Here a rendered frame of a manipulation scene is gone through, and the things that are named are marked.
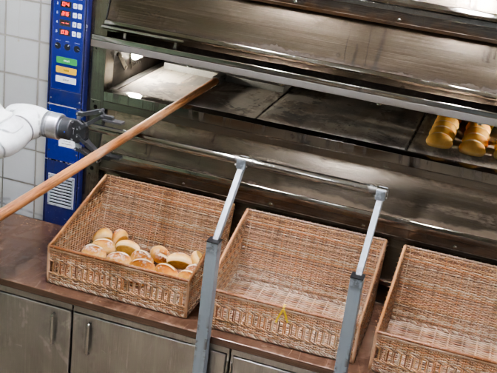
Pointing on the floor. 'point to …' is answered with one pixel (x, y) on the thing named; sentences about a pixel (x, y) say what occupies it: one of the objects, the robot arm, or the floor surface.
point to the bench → (118, 326)
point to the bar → (204, 325)
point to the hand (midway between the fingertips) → (117, 140)
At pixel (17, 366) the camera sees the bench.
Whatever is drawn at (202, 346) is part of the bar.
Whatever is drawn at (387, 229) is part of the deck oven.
